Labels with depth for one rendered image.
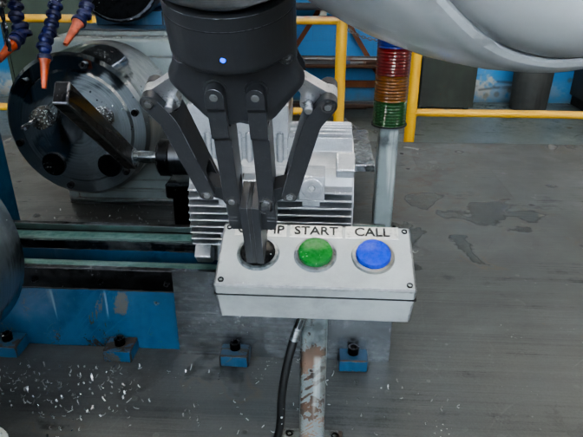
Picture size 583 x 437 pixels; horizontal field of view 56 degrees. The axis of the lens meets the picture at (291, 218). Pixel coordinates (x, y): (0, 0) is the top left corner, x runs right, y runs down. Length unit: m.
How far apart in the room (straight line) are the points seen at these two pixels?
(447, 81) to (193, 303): 4.85
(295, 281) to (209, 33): 0.24
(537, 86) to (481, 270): 4.79
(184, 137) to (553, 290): 0.77
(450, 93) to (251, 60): 5.19
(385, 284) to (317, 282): 0.06
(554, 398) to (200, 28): 0.64
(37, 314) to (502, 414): 0.63
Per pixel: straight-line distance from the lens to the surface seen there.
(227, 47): 0.30
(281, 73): 0.34
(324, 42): 5.77
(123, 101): 0.98
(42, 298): 0.83
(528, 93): 5.77
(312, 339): 0.54
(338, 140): 0.68
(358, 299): 0.47
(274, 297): 0.47
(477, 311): 0.92
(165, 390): 0.75
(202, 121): 0.67
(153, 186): 1.26
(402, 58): 0.98
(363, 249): 0.48
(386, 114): 0.99
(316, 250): 0.47
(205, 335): 0.78
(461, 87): 5.49
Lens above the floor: 1.30
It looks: 25 degrees down
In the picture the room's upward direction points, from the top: straight up
